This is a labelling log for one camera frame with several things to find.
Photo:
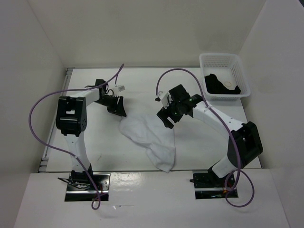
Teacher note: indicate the white plastic laundry basket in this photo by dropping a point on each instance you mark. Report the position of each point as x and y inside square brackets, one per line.
[228, 70]

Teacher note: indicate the white skirt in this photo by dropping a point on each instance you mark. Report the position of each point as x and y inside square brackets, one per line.
[149, 132]

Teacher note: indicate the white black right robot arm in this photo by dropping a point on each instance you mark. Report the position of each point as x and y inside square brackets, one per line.
[244, 143]

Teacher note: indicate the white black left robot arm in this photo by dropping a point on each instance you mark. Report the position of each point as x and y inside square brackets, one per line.
[71, 120]

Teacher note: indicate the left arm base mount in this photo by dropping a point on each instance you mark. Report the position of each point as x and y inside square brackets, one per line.
[76, 191]

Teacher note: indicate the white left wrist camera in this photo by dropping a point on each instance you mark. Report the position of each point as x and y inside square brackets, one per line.
[118, 89]

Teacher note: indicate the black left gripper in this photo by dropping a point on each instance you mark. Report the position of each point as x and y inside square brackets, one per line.
[118, 109]

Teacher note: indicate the black skirt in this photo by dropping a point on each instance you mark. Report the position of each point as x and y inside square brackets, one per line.
[214, 86]

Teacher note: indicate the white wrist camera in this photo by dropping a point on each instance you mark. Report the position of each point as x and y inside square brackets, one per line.
[164, 98]
[118, 89]

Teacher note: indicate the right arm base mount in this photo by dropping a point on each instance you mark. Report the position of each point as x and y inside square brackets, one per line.
[208, 186]

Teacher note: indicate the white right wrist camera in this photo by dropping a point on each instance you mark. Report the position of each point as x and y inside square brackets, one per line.
[164, 98]

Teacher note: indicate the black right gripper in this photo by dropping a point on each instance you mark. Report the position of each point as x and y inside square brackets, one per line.
[163, 114]

